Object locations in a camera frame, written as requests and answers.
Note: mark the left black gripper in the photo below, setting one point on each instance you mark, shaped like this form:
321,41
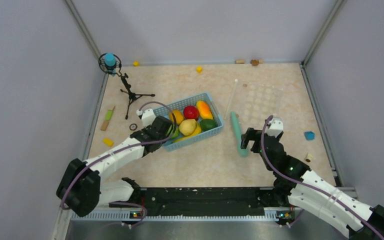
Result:
144,129

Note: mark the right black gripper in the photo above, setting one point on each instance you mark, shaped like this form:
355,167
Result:
251,134

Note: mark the clear zip top bag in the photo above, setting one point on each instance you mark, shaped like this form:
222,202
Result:
253,103

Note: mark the light blue plastic basket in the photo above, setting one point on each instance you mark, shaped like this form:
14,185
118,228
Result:
199,120

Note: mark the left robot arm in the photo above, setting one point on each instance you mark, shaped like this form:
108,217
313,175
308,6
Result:
82,186

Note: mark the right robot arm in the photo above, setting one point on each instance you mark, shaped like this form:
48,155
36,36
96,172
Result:
298,185

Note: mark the red apple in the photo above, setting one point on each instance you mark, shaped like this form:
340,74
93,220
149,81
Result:
191,112

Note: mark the yellow banana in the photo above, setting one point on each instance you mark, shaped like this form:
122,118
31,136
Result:
197,131

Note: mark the green lime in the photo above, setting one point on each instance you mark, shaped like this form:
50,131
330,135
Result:
207,124

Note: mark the orange yellow mango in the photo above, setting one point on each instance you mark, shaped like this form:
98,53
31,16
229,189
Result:
204,110

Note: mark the green wooden stick toy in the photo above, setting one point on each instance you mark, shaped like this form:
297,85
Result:
107,117

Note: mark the yellow block left side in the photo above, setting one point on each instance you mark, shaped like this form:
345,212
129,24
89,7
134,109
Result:
108,142

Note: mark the blue small block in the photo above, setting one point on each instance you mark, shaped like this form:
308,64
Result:
309,135

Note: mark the cork near right edge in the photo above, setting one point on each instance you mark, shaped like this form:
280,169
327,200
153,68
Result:
308,158

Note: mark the yellow cube on table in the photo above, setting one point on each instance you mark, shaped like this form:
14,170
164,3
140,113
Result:
199,69

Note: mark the blue microphone on tripod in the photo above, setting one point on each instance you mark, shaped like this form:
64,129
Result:
111,64

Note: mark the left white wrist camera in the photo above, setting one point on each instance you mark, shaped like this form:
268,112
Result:
147,116

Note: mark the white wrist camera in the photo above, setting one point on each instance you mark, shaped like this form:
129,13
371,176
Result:
147,116
275,127

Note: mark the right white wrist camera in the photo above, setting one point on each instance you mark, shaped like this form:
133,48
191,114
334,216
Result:
275,127

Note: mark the brown nut at wall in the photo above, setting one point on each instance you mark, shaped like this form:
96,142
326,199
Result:
254,62

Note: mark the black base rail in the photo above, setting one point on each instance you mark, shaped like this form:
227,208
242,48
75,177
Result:
208,201

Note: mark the cork at wall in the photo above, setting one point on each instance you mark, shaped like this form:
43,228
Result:
240,61

